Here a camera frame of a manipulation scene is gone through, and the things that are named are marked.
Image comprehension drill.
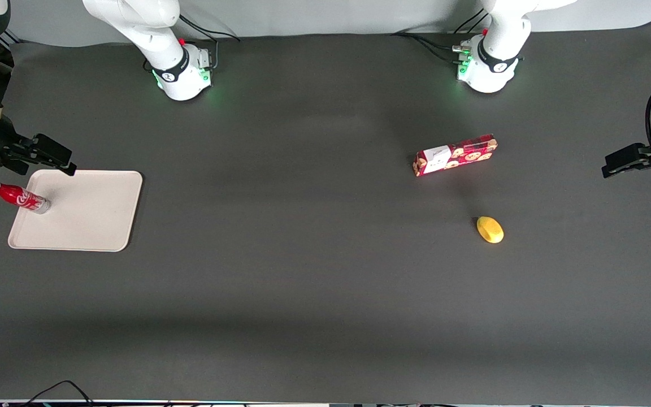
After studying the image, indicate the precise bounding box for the red coke bottle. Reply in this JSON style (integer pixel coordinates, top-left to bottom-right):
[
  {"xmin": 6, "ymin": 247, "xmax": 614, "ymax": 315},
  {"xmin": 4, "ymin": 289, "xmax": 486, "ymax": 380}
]
[{"xmin": 0, "ymin": 180, "xmax": 51, "ymax": 215}]

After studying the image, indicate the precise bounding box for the white rectangular plastic tray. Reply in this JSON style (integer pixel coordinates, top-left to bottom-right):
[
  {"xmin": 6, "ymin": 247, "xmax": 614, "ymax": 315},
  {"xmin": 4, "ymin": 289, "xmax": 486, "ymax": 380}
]
[{"xmin": 8, "ymin": 170, "xmax": 143, "ymax": 252}]

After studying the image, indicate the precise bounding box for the yellow lemon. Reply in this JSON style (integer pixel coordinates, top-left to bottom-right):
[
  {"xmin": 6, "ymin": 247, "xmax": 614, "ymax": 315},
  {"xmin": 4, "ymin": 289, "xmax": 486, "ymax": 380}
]
[{"xmin": 476, "ymin": 216, "xmax": 505, "ymax": 244}]

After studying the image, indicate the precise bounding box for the red cookie box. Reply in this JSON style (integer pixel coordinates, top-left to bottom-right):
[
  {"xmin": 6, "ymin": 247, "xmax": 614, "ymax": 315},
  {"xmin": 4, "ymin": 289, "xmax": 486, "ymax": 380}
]
[{"xmin": 413, "ymin": 134, "xmax": 498, "ymax": 177}]

